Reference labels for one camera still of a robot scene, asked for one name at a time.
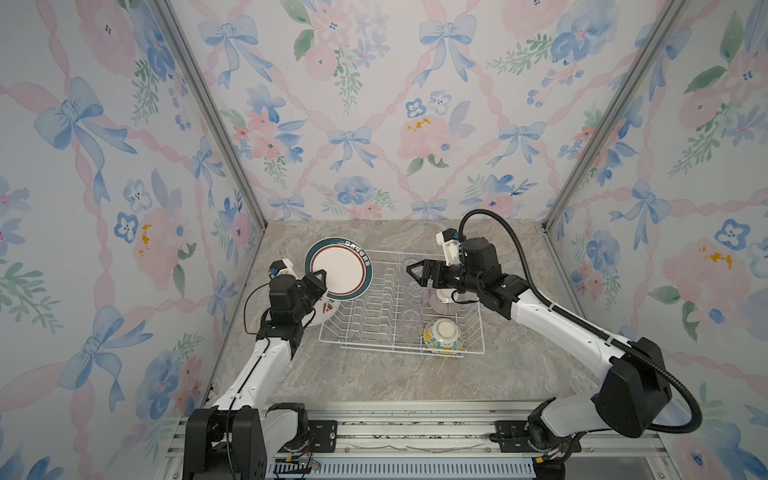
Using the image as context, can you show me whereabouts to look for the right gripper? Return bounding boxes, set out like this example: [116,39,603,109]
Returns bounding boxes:
[407,262,484,298]

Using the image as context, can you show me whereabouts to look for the plain white plate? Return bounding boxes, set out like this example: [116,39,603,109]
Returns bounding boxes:
[304,237,373,301]

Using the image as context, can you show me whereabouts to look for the watermelon pattern plate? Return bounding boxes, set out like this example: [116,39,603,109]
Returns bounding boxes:
[303,294,338,328]

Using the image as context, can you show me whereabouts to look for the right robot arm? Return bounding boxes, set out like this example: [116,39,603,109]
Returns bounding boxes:
[406,238,672,451]

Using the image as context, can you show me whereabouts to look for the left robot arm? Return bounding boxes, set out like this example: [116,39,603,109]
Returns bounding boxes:
[181,261,327,479]

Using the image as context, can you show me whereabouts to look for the striped grey bowl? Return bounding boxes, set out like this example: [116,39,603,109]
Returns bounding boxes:
[427,289,462,316]

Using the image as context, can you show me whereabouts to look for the yellow blue floral bowl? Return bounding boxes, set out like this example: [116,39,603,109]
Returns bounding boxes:
[422,318,464,355]

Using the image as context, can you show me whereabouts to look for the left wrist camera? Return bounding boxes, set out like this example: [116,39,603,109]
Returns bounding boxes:
[268,258,296,279]

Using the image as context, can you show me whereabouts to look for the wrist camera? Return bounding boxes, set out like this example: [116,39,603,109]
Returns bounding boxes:
[268,258,296,279]
[436,228,462,266]

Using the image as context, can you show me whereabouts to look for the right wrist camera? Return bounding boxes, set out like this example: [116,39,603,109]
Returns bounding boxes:
[436,228,462,266]

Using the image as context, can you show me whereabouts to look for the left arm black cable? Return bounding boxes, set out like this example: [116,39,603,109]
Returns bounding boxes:
[242,281,274,337]

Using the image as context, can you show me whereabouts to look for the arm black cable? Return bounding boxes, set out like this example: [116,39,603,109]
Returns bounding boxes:
[242,281,274,337]
[458,208,703,434]

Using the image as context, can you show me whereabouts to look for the white wire dish rack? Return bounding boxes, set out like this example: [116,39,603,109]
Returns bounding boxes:
[319,250,485,358]

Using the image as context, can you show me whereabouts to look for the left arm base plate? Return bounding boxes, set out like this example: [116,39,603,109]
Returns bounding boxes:
[278,420,338,455]

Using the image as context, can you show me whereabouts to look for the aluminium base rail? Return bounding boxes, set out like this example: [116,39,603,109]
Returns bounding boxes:
[155,400,685,480]

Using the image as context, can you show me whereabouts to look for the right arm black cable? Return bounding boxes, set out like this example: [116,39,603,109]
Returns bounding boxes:
[458,208,703,434]

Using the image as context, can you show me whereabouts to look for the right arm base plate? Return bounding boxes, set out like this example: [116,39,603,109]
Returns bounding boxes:
[489,420,582,456]

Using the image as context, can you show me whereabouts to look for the left corner aluminium post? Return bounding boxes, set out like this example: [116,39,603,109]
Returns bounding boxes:
[148,0,267,230]

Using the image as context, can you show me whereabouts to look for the corner aluminium post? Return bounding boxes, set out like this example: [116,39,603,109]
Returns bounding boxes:
[541,0,690,234]
[148,0,267,230]

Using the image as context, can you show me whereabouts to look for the right corner aluminium post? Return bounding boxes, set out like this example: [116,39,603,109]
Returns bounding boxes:
[541,0,690,234]

